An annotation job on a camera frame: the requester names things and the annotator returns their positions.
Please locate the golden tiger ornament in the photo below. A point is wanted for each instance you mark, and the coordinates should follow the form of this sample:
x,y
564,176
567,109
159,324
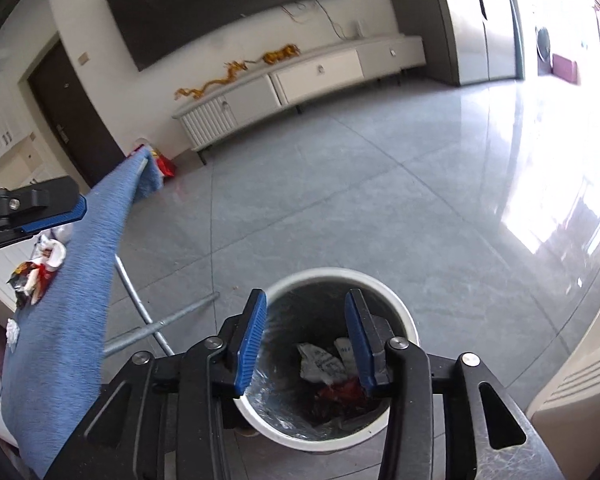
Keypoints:
x,y
280,55

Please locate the red and white wrapper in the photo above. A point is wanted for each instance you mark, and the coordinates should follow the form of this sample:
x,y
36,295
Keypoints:
x,y
39,285

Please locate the blue fluffy blanket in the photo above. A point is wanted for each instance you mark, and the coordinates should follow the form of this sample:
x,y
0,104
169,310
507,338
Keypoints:
x,y
65,335

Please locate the dark brown door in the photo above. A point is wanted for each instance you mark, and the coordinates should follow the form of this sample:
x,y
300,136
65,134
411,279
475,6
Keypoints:
x,y
70,110

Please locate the white television cabinet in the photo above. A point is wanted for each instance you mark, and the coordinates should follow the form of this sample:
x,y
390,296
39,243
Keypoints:
x,y
305,72

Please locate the metal table frame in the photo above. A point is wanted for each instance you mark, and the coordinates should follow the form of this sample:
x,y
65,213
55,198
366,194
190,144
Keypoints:
x,y
190,307

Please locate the white round trash bin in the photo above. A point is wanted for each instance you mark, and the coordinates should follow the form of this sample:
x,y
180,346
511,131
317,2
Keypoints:
x,y
330,275

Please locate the beige wall switch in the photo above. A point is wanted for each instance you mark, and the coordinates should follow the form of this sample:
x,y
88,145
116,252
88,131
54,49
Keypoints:
x,y
83,58

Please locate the short golden dragon ornament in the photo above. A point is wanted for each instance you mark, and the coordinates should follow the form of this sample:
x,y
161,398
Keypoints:
x,y
237,70

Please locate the white built-in cabinet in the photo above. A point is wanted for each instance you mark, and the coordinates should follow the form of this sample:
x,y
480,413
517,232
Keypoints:
x,y
0,110

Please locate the beige ribbed armchair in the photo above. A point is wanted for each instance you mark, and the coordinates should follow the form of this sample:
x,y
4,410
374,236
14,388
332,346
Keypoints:
x,y
580,410

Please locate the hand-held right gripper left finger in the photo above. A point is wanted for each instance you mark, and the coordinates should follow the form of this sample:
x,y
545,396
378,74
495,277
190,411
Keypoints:
x,y
250,345

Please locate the pink box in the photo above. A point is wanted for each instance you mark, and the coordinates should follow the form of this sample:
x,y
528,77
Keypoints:
x,y
564,67

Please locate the black wall television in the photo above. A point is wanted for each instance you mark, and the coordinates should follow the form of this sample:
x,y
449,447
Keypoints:
x,y
205,5

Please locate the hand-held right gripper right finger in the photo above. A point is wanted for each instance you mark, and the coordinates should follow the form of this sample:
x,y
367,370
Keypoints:
x,y
357,345

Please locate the silver snack wrapper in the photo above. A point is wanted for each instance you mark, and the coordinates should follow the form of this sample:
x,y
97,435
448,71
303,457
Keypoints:
x,y
20,277

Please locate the red crumpled wrapper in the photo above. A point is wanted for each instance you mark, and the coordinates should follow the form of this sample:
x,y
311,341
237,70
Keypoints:
x,y
340,390

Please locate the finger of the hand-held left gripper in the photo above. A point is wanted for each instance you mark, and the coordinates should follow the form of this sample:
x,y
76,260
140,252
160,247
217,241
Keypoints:
x,y
0,242
55,215

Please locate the red and white paper bag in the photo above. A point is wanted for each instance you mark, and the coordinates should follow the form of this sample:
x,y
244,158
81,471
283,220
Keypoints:
x,y
165,165

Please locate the long golden dragon ornament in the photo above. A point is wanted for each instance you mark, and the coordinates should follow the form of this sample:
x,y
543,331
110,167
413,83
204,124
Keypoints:
x,y
200,89

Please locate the small white crumpled tissue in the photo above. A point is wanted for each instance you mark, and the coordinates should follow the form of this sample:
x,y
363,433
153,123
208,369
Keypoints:
x,y
12,332

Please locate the crumpled white paper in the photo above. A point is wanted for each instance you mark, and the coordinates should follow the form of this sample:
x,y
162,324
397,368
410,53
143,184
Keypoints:
x,y
320,365

